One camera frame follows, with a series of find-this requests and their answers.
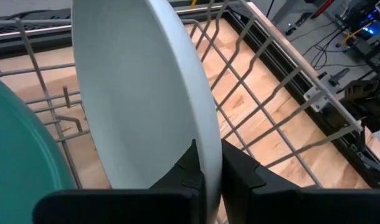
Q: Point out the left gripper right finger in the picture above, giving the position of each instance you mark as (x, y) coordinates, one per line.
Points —
(286, 208)

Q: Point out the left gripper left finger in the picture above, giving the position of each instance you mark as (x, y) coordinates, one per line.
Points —
(131, 208)

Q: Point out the pale blue plate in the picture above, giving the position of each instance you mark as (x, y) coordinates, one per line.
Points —
(137, 93)

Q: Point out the teal plate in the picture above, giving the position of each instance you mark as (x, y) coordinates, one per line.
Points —
(18, 161)

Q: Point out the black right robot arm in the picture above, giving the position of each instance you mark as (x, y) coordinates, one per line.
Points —
(370, 102)

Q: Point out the black metal clamp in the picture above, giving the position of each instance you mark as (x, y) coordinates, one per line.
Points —
(338, 76)

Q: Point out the computer with blue lights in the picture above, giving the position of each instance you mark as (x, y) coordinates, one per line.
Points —
(369, 28)

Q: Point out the black aluminium frame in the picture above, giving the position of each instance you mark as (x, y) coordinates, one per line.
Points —
(364, 161)

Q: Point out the grey metal bracket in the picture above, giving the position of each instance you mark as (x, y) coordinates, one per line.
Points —
(314, 98)

